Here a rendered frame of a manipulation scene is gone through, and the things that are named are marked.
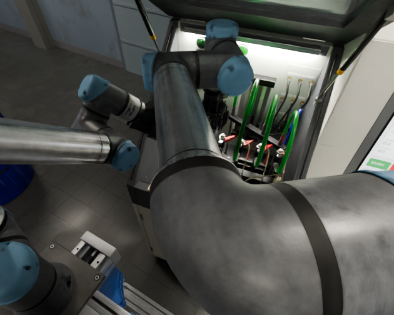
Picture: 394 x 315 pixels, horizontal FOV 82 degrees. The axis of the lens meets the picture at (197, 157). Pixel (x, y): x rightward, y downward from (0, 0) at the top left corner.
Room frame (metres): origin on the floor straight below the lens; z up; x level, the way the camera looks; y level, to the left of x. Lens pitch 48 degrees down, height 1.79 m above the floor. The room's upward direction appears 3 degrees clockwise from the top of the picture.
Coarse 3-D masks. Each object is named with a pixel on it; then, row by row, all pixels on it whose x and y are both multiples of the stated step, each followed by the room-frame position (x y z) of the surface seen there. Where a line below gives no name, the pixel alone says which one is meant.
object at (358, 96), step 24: (384, 48) 0.68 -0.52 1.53; (360, 72) 0.68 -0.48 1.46; (384, 72) 0.66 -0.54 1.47; (336, 96) 0.69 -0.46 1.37; (360, 96) 0.65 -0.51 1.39; (384, 96) 0.63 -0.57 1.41; (336, 120) 0.64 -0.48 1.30; (360, 120) 0.62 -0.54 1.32; (336, 144) 0.61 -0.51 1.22; (360, 144) 0.59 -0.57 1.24; (312, 168) 0.59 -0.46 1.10; (336, 168) 0.57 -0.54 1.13
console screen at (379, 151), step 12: (384, 108) 0.62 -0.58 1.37; (384, 120) 0.60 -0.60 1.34; (372, 132) 0.60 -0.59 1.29; (384, 132) 0.59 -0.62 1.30; (372, 144) 0.58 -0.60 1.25; (384, 144) 0.57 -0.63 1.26; (360, 156) 0.57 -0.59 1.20; (372, 156) 0.56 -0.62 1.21; (384, 156) 0.56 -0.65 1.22; (348, 168) 0.56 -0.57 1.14; (360, 168) 0.55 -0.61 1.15; (372, 168) 0.55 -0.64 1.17; (384, 168) 0.54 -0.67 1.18
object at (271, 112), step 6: (276, 96) 0.69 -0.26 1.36; (276, 102) 0.65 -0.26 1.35; (270, 108) 0.77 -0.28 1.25; (270, 114) 0.61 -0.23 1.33; (270, 120) 0.59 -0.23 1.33; (264, 126) 0.77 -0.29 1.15; (270, 126) 0.57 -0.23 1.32; (264, 132) 0.77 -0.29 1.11; (264, 138) 0.55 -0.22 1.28; (264, 144) 0.54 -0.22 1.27; (264, 150) 0.53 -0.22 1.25; (258, 156) 0.52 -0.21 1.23; (258, 162) 0.52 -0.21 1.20
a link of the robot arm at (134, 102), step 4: (132, 96) 0.56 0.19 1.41; (132, 100) 0.54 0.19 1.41; (136, 100) 0.56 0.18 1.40; (128, 104) 0.53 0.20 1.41; (132, 104) 0.53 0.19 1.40; (136, 104) 0.54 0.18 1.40; (140, 104) 0.56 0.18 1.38; (128, 108) 0.52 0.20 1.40; (132, 108) 0.53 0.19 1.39; (136, 108) 0.53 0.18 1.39; (140, 108) 0.55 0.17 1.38; (124, 112) 0.51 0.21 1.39; (128, 112) 0.52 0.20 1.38; (132, 112) 0.52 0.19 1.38; (136, 112) 0.53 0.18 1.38; (120, 116) 0.51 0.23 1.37; (124, 116) 0.51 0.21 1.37; (128, 116) 0.52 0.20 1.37; (132, 116) 0.52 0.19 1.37; (136, 116) 0.53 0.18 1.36; (128, 120) 0.52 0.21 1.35
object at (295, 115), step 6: (294, 114) 0.68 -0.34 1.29; (288, 120) 0.71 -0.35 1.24; (294, 120) 0.61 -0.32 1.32; (288, 126) 0.71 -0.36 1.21; (294, 126) 0.58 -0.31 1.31; (294, 132) 0.56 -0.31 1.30; (282, 138) 0.71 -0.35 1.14; (288, 144) 0.54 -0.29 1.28; (288, 150) 0.52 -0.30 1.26; (276, 162) 0.61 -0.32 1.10; (282, 162) 0.50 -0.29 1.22; (276, 168) 0.54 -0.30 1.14; (282, 168) 0.50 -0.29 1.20
